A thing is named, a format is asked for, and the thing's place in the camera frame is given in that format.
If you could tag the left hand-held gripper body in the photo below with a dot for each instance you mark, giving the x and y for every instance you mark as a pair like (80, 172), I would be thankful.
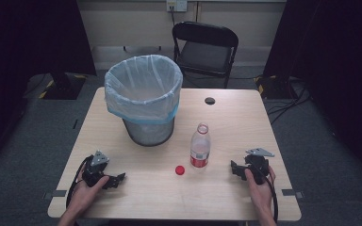
(95, 171)

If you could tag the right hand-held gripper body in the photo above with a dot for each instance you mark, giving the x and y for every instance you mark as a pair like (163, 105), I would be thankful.
(257, 164)

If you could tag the clear plastic bottle red label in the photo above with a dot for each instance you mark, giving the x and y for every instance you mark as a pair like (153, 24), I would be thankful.
(200, 147)

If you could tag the grey mesh trash bin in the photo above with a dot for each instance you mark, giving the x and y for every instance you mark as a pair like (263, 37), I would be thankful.
(151, 133)

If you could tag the red bottle cap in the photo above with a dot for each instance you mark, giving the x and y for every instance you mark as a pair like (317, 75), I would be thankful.
(179, 170)

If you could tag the person's left hand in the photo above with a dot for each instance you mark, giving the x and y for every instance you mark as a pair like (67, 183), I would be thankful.
(86, 194)

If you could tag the person's right hand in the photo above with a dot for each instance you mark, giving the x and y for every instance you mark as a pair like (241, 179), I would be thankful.
(260, 193)

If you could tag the black stand base striped tape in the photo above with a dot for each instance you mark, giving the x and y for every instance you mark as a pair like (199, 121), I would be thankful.
(275, 88)
(63, 87)

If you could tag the translucent blue-edged bin bag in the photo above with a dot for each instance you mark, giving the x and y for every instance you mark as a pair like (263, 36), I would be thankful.
(143, 84)

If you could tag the black folding chair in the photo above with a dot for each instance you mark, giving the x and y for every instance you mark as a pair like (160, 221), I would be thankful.
(205, 55)

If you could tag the dark curtain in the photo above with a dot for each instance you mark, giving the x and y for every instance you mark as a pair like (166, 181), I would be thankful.
(28, 62)
(339, 78)

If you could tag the grey table bracket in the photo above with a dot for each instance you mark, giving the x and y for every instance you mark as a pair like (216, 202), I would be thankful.
(292, 193)
(55, 194)

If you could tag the white wall outlet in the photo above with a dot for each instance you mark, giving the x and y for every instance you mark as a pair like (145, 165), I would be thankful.
(176, 5)

